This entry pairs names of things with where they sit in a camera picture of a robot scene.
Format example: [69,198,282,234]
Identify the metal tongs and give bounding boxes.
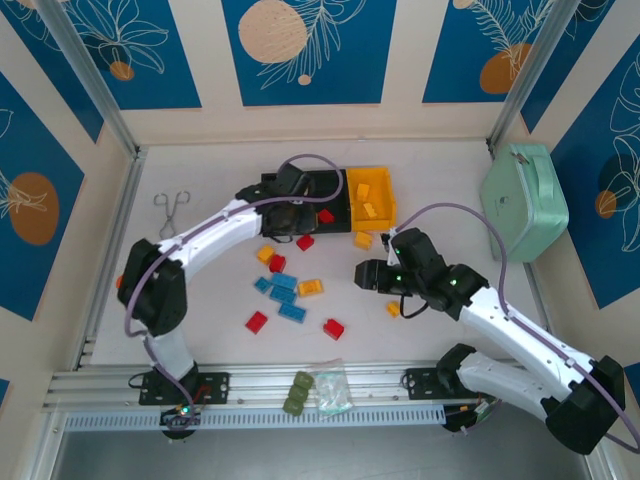
[153,188,191,239]

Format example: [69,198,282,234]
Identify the yellow plastic bin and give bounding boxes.
[346,166,399,234]

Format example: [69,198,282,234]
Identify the clear plastic bag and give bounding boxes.
[305,357,354,417]

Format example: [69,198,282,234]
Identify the mint green zipper case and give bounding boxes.
[480,143,570,264]

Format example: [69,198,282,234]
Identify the aluminium frame post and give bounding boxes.
[37,0,146,161]
[485,0,569,151]

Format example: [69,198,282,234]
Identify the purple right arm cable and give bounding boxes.
[392,202,640,449]

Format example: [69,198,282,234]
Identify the wide aluminium base rail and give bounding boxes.
[42,357,594,414]

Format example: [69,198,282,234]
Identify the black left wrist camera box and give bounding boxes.
[277,163,314,195]

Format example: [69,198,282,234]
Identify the grey slotted cable duct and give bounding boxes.
[63,404,447,432]

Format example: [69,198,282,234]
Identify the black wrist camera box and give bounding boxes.
[277,163,314,195]
[391,228,444,274]

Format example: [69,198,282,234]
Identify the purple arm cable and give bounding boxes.
[392,202,640,449]
[123,153,347,432]

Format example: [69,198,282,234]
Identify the aluminium side rail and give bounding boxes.
[72,149,146,371]
[522,259,555,334]

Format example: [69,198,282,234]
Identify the olive green block strip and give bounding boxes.
[282,370,315,415]

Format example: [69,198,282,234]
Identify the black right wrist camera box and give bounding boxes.
[391,228,444,274]

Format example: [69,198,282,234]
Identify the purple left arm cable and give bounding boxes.
[123,153,347,432]

